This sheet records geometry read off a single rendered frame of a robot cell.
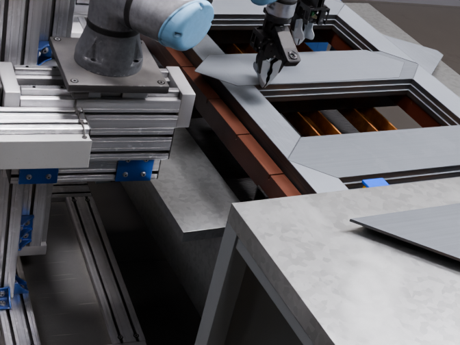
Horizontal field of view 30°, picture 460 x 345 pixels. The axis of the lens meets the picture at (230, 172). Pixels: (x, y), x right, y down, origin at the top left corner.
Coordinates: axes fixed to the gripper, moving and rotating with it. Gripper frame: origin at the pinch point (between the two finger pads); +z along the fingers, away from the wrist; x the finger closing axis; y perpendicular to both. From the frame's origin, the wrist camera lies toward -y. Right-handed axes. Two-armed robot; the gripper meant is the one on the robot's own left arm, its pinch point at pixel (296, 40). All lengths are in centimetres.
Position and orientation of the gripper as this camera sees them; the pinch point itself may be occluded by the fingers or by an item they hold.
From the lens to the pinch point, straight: 269.3
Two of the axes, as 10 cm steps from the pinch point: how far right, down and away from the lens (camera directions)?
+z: -2.1, 8.2, 5.3
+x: 8.8, -0.9, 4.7
